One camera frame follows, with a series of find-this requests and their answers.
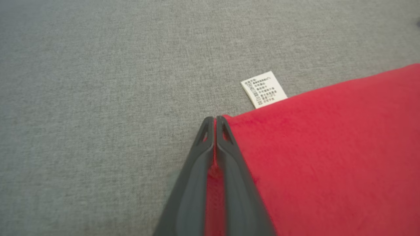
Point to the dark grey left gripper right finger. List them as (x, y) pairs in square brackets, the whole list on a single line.
[(239, 196)]

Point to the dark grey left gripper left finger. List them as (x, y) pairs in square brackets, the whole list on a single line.
[(187, 196)]

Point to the red jersey with white sleeves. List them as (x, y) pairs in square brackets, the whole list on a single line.
[(328, 157)]

